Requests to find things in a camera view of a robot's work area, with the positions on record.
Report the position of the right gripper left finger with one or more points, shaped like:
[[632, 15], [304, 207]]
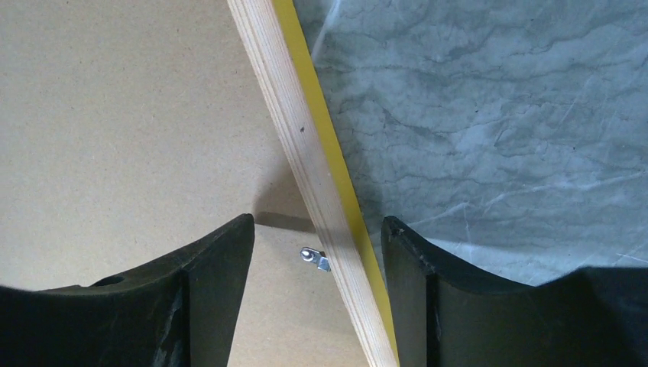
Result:
[[180, 309]]

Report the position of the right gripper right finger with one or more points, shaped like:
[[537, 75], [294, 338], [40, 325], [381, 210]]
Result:
[[448, 312]]

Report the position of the brown cardboard backing board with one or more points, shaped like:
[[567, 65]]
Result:
[[130, 129]]

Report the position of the yellow wooden photo frame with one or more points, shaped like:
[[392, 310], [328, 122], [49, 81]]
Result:
[[276, 47]]

